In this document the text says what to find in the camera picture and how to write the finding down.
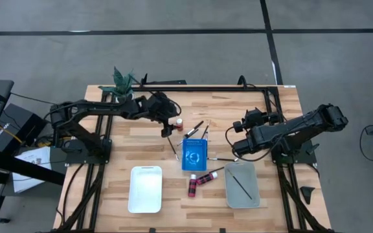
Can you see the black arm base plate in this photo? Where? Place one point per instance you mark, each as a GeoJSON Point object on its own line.
{"type": "Point", "coordinates": [73, 159]}
{"type": "Point", "coordinates": [306, 159]}

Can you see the black aluminium table frame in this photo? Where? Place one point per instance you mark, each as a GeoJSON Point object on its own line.
{"type": "Point", "coordinates": [212, 88]}

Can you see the thin black paintbrush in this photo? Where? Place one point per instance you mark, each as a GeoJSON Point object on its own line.
{"type": "Point", "coordinates": [189, 136]}
{"type": "Point", "coordinates": [217, 169]}
{"type": "Point", "coordinates": [206, 129]}
{"type": "Point", "coordinates": [222, 159]}
{"type": "Point", "coordinates": [240, 184]}

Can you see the red paint bottle white cap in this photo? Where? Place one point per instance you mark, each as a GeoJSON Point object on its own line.
{"type": "Point", "coordinates": [179, 124]}

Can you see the blue plastic basket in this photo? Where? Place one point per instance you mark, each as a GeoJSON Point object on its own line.
{"type": "Point", "coordinates": [194, 158]}

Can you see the black flat bar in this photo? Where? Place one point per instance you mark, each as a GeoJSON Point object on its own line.
{"type": "Point", "coordinates": [167, 82]}

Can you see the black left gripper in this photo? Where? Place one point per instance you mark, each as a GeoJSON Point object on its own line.
{"type": "Point", "coordinates": [160, 106]}

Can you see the black computer box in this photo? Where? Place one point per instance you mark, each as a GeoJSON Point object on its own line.
{"type": "Point", "coordinates": [15, 126]}

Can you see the black paintbrush tan bristles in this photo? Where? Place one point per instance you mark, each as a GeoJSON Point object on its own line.
{"type": "Point", "coordinates": [173, 148]}

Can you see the pink paint bottle white cap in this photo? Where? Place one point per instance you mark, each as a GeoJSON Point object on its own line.
{"type": "Point", "coordinates": [192, 187]}
{"type": "Point", "coordinates": [206, 178]}

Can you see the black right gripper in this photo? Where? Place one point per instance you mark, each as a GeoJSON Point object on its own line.
{"type": "Point", "coordinates": [254, 118]}

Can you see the white plastic bin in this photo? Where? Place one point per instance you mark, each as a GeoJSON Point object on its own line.
{"type": "Point", "coordinates": [145, 191]}

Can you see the grey plastic bin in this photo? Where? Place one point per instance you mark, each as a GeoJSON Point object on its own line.
{"type": "Point", "coordinates": [248, 176]}

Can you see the green plant in white pot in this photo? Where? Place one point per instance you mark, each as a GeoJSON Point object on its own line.
{"type": "Point", "coordinates": [121, 82]}

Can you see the black caster wheel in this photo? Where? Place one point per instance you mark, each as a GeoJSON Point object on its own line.
{"type": "Point", "coordinates": [2, 221]}

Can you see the black desk beam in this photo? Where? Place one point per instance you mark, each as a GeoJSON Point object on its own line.
{"type": "Point", "coordinates": [44, 173]}

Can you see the small black clip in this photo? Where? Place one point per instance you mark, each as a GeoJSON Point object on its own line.
{"type": "Point", "coordinates": [152, 230]}
{"type": "Point", "coordinates": [222, 230]}

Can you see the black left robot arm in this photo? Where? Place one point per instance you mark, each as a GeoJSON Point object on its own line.
{"type": "Point", "coordinates": [108, 108]}

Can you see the thick black brush silver ferrule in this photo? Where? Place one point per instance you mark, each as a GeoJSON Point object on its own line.
{"type": "Point", "coordinates": [194, 128]}

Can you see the white paper sheet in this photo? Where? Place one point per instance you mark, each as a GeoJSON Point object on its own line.
{"type": "Point", "coordinates": [32, 154]}

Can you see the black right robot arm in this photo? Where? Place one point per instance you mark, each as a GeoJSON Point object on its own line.
{"type": "Point", "coordinates": [303, 126]}

